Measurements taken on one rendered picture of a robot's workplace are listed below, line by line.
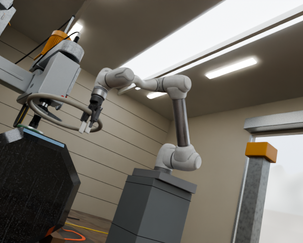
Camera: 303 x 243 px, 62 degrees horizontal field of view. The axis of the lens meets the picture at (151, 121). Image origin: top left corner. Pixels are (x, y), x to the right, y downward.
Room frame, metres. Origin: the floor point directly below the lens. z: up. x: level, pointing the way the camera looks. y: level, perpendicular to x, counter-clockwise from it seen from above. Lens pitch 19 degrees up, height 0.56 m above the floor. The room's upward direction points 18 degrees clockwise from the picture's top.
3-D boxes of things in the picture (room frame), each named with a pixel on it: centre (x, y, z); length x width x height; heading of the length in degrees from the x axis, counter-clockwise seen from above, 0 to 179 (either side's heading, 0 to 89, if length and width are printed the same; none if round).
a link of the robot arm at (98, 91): (1.43, 0.36, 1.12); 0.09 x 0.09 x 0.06
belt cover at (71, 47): (2.36, 1.13, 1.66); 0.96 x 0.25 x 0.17; 37
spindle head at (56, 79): (2.15, 0.97, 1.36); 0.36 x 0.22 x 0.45; 37
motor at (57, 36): (2.62, 1.31, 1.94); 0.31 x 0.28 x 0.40; 127
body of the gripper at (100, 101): (1.43, 0.35, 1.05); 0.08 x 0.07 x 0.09; 52
